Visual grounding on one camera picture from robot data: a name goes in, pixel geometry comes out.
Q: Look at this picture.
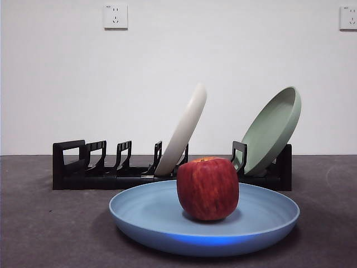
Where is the red apple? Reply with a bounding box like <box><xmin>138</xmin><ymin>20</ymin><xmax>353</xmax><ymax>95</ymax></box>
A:
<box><xmin>176</xmin><ymin>156</ymin><xmax>240</xmax><ymax>221</ymax></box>

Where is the blue plate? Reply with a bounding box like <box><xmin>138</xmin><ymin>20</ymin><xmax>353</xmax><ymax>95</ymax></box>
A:
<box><xmin>108</xmin><ymin>179</ymin><xmax>301</xmax><ymax>257</ymax></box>

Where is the white plate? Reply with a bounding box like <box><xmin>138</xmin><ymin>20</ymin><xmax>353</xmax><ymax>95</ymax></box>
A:
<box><xmin>155</xmin><ymin>83</ymin><xmax>208</xmax><ymax>177</ymax></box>

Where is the green plate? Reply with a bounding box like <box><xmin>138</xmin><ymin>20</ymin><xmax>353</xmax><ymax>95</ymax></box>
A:
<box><xmin>240</xmin><ymin>86</ymin><xmax>302</xmax><ymax>177</ymax></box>

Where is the black plate rack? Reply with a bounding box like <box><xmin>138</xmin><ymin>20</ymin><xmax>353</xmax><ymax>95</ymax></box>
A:
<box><xmin>52</xmin><ymin>139</ymin><xmax>293</xmax><ymax>192</ymax></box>

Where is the white wall socket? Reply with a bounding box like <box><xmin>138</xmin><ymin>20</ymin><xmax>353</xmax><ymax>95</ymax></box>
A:
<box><xmin>103</xmin><ymin>3</ymin><xmax>129</xmax><ymax>31</ymax></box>
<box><xmin>339</xmin><ymin>4</ymin><xmax>357</xmax><ymax>31</ymax></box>

